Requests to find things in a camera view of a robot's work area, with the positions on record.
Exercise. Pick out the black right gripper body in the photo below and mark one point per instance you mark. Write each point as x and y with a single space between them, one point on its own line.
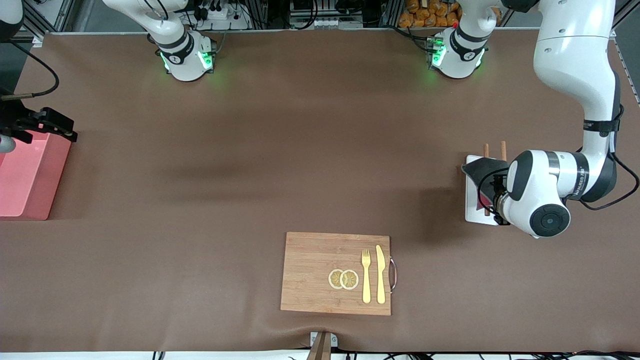
15 116

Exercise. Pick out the grey and red cloth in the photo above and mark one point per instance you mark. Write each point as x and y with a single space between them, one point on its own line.
480 170

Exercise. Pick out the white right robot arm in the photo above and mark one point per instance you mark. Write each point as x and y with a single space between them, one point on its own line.
175 45

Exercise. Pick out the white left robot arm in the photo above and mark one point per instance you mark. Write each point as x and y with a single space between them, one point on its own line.
570 50

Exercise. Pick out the white rack with wooden rods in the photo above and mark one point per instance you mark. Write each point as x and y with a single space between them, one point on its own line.
472 212

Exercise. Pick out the pink plastic bin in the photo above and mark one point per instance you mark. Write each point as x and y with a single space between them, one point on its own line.
30 175

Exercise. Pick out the yellow knife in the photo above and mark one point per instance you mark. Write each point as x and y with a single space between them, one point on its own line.
381 280

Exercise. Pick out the yellow fork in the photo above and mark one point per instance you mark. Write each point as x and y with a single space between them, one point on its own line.
366 285

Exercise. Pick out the lemon slice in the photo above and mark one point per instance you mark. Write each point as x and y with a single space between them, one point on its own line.
350 280
333 279

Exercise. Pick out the brown table mat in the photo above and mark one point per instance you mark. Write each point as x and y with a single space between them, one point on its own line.
250 150

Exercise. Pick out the white power strip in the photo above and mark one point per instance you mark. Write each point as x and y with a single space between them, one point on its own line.
220 15

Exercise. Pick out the wooden cutting board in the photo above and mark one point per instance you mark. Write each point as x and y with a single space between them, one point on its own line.
310 270

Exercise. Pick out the orange snack bag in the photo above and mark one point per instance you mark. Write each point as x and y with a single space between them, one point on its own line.
425 17

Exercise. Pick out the aluminium frame profile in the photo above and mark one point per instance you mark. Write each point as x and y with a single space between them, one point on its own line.
627 15
50 15

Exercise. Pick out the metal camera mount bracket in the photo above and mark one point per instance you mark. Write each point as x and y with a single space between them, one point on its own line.
322 347

